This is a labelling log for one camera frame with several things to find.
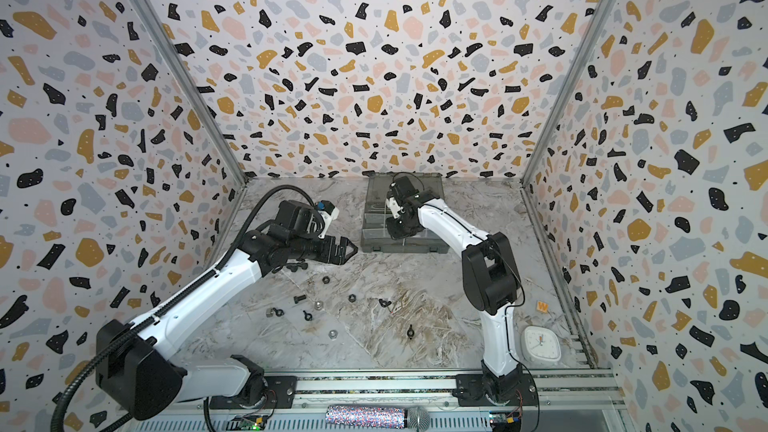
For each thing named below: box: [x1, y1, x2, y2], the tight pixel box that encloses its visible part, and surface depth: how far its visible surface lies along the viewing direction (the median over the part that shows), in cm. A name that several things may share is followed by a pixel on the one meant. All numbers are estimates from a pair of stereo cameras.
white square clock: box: [521, 326, 562, 365], surface depth 80 cm
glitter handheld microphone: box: [325, 405, 431, 432], surface depth 69 cm
